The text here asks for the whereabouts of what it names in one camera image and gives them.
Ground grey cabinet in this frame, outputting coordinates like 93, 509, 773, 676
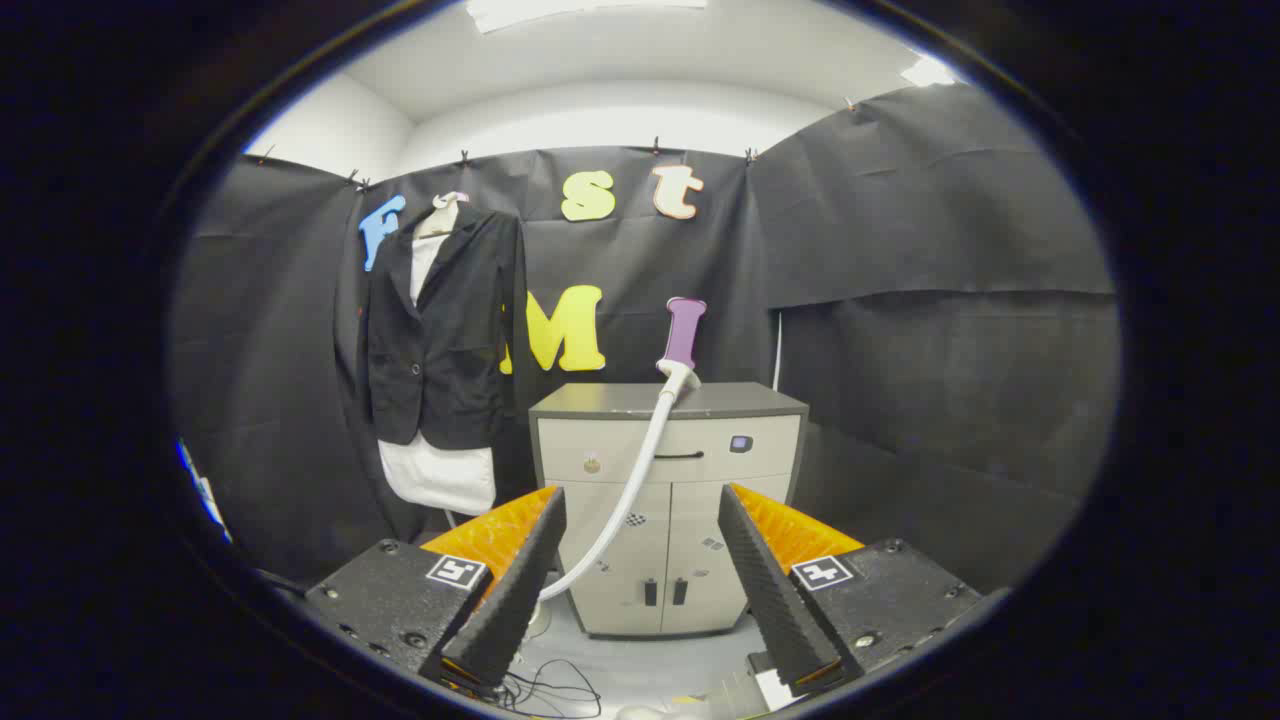
528, 382, 809, 638

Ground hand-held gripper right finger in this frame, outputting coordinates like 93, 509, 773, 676
717, 483, 986, 691

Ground black blazer jacket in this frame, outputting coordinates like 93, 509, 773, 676
360, 205, 528, 448

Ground white garment steamer head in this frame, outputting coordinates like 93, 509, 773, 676
655, 358, 703, 403

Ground row of black cloth clips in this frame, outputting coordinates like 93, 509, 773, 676
255, 97, 861, 193

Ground small display screen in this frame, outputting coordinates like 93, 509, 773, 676
178, 440, 233, 541

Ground black backdrop cloth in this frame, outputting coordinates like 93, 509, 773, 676
170, 85, 1121, 591

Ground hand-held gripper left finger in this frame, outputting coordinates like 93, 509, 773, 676
305, 485, 568, 691

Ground long ceiling light panel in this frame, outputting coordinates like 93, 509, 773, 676
465, 0, 708, 33

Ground thin black floor cables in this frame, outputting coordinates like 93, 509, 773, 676
495, 655, 603, 719

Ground white clothes hanger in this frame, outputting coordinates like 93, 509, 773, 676
415, 192, 471, 241

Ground small ceiling light panel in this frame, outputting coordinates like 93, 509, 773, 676
900, 55, 956, 88

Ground white shirt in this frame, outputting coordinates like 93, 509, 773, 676
378, 205, 498, 516

